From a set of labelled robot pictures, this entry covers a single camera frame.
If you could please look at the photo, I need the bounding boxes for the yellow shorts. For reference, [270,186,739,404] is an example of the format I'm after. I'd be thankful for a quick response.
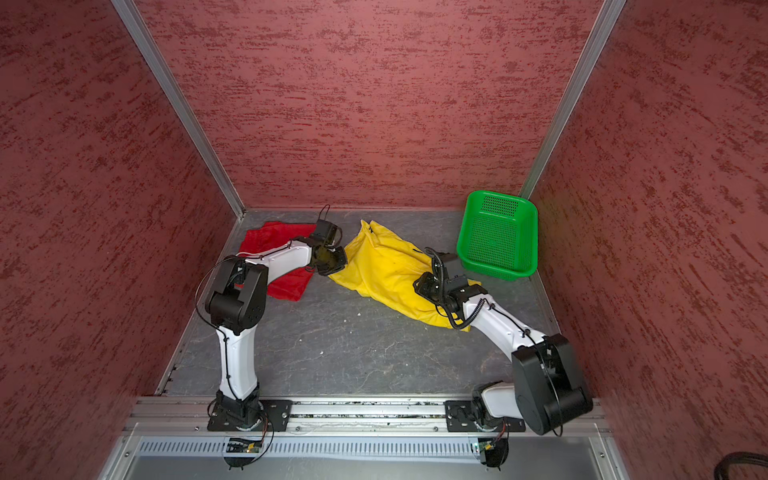
[330,221,489,331]

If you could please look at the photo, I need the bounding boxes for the red shorts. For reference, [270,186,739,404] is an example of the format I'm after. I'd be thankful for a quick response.
[238,221,316,302]

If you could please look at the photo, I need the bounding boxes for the green plastic basket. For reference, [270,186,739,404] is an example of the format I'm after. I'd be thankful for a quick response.
[456,190,538,281]

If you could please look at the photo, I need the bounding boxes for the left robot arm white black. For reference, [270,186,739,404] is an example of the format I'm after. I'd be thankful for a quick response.
[201,219,347,431]

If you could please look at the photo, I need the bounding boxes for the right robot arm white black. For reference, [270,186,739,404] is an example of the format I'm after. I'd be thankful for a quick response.
[413,248,594,437]

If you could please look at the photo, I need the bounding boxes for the right small circuit board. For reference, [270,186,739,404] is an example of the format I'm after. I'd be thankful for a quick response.
[477,439,509,469]

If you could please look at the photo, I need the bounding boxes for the small circuit board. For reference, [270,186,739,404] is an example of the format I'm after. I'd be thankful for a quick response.
[477,439,509,469]
[225,437,264,455]

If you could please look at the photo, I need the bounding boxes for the left small circuit board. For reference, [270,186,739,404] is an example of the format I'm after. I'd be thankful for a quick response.
[225,437,264,455]

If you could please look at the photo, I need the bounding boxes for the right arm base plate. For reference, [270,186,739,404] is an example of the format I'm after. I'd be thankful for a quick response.
[444,399,526,434]

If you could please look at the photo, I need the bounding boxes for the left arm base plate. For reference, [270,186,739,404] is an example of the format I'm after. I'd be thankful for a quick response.
[207,399,294,434]

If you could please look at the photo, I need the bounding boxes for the aluminium mounting rail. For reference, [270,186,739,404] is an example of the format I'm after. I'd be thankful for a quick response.
[123,395,611,436]

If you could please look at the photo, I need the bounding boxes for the slotted cable duct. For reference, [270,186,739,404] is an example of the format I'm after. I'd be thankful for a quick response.
[138,437,479,462]

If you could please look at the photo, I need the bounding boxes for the left aluminium corner post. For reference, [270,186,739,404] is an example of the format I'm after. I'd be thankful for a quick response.
[111,0,247,220]

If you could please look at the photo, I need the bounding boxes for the aluminium corner post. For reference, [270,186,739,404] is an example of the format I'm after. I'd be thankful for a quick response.
[111,0,247,220]
[519,0,626,199]

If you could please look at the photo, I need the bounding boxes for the right aluminium corner post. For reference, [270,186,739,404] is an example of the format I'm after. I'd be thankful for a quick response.
[519,0,626,199]

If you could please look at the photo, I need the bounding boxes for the black cable bottom right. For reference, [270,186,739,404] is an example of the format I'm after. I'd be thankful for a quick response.
[713,451,768,480]

